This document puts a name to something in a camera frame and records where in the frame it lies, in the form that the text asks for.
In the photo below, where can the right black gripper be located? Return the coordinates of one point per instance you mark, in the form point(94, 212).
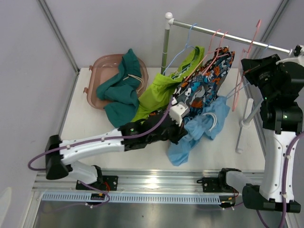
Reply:
point(254, 67)

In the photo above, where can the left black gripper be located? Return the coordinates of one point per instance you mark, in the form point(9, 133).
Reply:
point(179, 132)

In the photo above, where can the light blue shorts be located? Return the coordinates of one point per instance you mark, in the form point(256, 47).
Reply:
point(209, 123)

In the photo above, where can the pink hanger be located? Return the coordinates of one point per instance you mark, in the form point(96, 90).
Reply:
point(205, 56)
point(217, 49)
point(239, 80)

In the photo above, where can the orange blue patterned shorts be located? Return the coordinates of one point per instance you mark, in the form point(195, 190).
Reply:
point(202, 87)

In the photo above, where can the teal green shorts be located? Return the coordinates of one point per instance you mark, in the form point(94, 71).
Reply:
point(121, 91)

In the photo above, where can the light blue hanger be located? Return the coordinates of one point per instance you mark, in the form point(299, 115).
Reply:
point(183, 51)
point(230, 94)

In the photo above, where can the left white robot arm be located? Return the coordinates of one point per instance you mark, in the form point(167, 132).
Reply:
point(63, 156)

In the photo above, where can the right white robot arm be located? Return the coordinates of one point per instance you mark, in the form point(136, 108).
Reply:
point(282, 124)

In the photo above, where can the lime green shorts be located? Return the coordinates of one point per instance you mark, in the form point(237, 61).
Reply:
point(159, 92)

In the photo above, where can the pink translucent plastic basin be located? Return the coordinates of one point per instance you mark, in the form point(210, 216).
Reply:
point(103, 69)

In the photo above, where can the metal clothes rack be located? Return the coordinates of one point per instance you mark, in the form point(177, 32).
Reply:
point(249, 109)

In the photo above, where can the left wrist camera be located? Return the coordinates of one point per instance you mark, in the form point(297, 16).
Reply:
point(178, 111)

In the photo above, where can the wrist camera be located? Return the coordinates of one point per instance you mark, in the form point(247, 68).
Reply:
point(178, 111)
point(297, 56)

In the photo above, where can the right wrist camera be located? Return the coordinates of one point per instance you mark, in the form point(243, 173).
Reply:
point(297, 56)

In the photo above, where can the slotted cable duct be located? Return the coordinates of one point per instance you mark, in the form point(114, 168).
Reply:
point(133, 198)

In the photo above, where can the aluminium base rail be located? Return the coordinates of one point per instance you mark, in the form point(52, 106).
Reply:
point(136, 181)

